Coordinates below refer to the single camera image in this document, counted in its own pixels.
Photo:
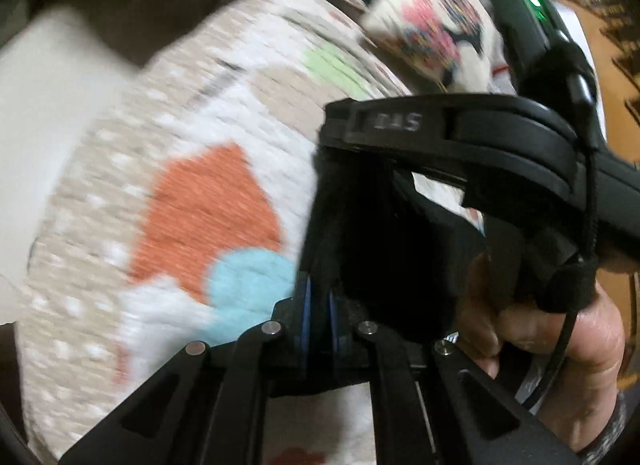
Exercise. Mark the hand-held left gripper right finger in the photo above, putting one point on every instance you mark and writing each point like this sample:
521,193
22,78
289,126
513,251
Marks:
334,325

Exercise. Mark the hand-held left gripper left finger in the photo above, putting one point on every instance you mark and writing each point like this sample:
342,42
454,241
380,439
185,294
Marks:
305,325

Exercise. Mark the black pants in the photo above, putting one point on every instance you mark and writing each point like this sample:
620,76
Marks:
380,255

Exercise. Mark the person's right forearm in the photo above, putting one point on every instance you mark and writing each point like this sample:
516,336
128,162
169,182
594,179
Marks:
615,440

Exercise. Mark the person's right hand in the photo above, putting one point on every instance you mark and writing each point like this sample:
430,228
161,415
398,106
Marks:
595,355

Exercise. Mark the floral print pillow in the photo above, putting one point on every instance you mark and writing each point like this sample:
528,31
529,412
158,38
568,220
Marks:
430,20

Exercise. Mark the heart patterned quilt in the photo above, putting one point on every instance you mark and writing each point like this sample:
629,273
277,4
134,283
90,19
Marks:
190,155

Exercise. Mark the beige padded cushion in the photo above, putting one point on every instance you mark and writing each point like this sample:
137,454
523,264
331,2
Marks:
150,0

